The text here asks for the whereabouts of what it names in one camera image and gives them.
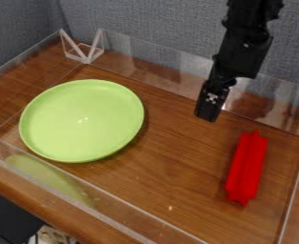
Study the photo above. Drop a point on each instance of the red rectangular block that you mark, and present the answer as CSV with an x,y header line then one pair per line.
x,y
245,167

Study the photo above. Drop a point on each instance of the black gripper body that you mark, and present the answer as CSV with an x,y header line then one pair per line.
x,y
240,56

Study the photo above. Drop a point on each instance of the white power strip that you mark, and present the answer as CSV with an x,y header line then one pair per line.
x,y
49,235

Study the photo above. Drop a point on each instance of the clear acrylic enclosure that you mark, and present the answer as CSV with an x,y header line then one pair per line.
x,y
157,192

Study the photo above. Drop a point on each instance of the green round plate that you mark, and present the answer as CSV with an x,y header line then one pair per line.
x,y
81,120

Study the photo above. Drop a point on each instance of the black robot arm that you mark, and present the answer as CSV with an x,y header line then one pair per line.
x,y
249,14

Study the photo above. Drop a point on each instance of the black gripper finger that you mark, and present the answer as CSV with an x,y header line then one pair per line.
x,y
211,102

